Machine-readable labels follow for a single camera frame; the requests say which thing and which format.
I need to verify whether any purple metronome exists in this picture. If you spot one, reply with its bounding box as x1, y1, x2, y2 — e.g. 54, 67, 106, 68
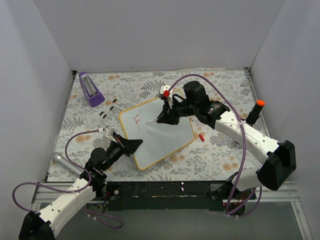
78, 71, 105, 108

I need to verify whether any black orange-tipped flashlight on stand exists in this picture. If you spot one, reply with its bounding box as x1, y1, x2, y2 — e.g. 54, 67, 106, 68
245, 99, 265, 126

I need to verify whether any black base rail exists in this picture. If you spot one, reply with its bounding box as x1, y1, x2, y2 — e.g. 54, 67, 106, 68
90, 180, 233, 211

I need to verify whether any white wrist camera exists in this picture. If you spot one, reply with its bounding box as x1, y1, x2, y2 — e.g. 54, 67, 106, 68
158, 85, 173, 109
102, 126, 115, 140

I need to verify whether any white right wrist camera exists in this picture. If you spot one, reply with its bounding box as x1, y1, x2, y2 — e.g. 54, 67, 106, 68
158, 85, 173, 109

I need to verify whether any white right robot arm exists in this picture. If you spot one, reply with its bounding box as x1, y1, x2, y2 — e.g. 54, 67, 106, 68
156, 81, 297, 199

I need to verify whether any yellow framed whiteboard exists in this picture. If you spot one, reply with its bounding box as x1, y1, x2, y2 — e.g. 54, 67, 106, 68
119, 97, 196, 171

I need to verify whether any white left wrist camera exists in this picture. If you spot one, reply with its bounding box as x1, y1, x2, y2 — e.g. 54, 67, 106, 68
102, 126, 115, 140

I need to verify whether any silver microphone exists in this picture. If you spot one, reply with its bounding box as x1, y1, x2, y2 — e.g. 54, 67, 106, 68
50, 151, 83, 176

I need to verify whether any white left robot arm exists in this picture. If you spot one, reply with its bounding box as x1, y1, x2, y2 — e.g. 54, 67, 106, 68
18, 132, 143, 240

